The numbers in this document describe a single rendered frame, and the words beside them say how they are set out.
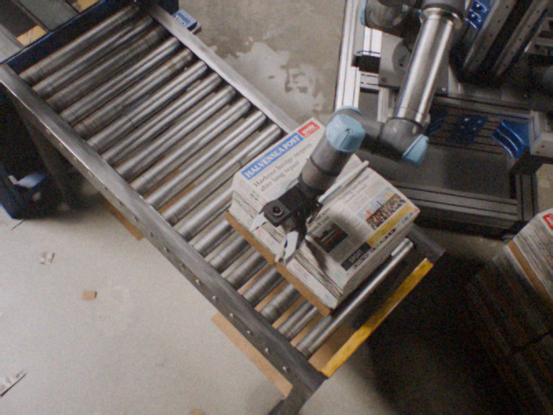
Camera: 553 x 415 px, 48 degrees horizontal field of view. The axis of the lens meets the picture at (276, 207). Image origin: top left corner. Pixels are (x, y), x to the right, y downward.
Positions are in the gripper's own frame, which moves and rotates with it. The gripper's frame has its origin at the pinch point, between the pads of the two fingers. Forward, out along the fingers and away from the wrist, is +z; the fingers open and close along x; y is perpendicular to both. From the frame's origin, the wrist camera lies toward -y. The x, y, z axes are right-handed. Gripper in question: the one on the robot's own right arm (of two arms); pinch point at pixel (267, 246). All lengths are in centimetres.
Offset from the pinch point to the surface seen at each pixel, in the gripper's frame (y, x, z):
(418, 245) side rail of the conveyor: 46, -22, -2
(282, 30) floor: 159, 106, 14
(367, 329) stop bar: 21.6, -27.8, 13.3
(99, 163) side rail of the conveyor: 6, 58, 24
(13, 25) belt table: 15, 116, 17
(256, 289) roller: 12.1, 0.1, 21.7
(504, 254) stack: 85, -41, 0
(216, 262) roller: 10.0, 12.9, 22.9
